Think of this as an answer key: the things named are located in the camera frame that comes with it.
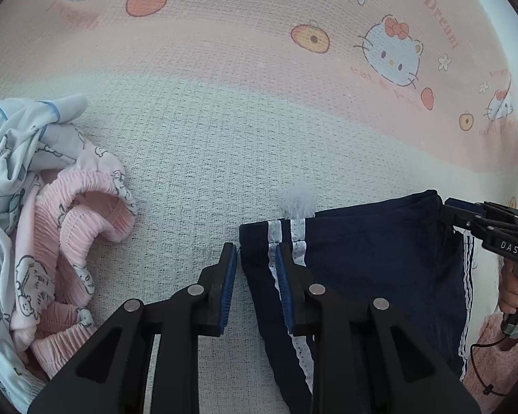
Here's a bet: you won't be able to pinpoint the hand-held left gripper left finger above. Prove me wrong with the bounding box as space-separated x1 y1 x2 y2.
27 242 239 414

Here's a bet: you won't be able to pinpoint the person's right hand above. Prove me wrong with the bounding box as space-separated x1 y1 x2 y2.
499 260 518 316

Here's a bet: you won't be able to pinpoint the pink fleece clothing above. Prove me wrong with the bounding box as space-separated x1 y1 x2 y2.
459 310 518 414

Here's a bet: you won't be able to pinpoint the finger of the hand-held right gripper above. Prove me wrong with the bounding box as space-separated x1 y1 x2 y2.
444 197 488 237
483 201 518 230

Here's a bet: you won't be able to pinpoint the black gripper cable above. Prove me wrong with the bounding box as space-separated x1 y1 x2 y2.
468 337 515 396

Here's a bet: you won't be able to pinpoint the pink bear-print garment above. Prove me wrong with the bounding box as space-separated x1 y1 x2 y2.
9 140 138 382

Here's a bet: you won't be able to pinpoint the navy pants with white stripes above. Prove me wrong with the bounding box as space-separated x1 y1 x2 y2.
239 189 476 414

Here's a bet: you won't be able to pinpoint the pink cartoon-cat printed blanket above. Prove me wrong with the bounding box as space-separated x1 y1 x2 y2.
0 0 518 414

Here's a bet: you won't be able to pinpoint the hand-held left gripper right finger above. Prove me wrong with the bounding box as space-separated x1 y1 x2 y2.
275 244 482 414

